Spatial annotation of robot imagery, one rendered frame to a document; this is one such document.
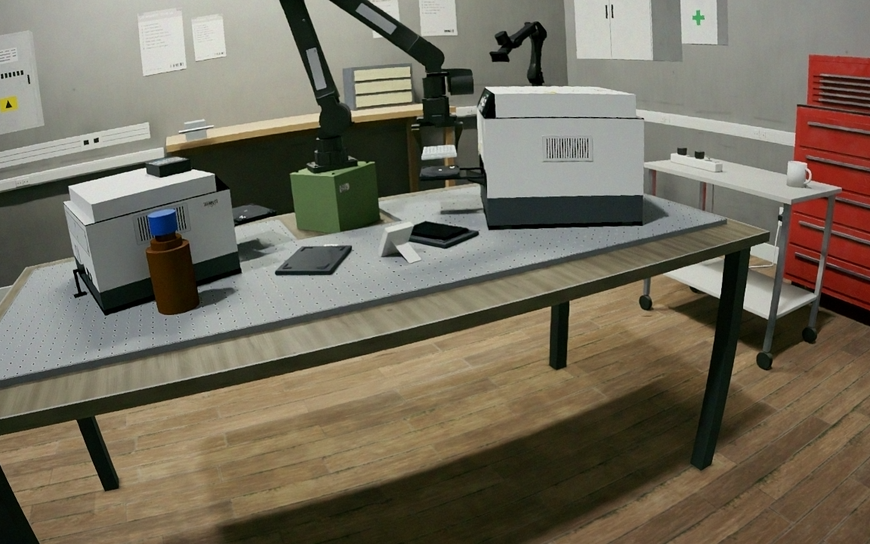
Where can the brown bottle with blue cap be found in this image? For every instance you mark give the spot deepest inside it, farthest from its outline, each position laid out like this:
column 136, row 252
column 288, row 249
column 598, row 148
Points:
column 171, row 266

